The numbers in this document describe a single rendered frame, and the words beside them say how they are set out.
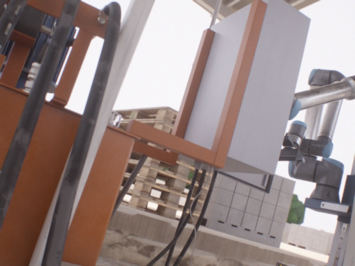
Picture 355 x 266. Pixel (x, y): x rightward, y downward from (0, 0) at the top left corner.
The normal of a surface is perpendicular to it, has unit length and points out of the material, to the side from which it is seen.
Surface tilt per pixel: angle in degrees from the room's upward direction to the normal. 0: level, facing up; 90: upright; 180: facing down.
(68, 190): 68
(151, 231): 88
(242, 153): 90
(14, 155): 64
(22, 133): 78
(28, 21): 90
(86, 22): 90
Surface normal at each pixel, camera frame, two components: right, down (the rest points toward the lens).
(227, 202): 0.25, -0.10
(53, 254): 0.34, -0.62
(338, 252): -0.76, -0.33
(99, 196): 0.49, -0.01
